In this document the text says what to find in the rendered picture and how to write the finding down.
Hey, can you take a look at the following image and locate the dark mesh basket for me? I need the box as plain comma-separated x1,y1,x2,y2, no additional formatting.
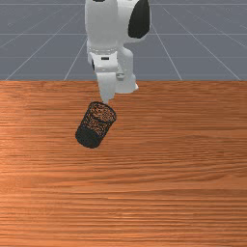
74,100,118,150

